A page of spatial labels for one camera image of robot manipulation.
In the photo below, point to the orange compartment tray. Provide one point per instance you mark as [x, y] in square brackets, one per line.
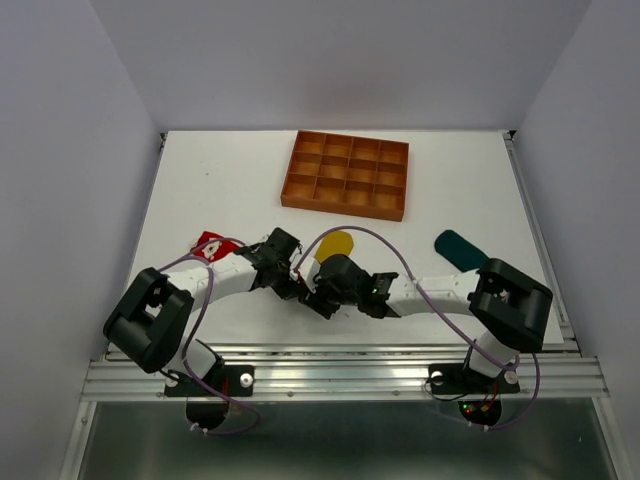
[347, 175]

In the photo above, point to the yellow bear sock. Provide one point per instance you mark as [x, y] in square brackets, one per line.
[335, 243]

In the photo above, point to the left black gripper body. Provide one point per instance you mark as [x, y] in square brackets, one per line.
[282, 283]

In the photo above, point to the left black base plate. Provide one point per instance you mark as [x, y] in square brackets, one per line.
[230, 380]

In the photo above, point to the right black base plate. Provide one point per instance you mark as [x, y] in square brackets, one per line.
[456, 379]

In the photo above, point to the red sock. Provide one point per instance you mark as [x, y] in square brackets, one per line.
[211, 246]

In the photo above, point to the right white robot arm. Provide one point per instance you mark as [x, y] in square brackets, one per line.
[512, 307]

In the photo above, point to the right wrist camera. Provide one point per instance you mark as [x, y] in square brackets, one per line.
[306, 273]

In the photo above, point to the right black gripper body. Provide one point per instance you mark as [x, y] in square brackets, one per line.
[326, 299]

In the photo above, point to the aluminium mounting rail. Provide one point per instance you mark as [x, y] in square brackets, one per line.
[347, 373]

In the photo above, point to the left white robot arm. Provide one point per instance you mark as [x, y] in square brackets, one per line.
[149, 321]

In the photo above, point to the teal sock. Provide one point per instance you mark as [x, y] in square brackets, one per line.
[459, 252]

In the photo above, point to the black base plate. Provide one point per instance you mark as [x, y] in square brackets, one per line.
[230, 380]
[456, 379]

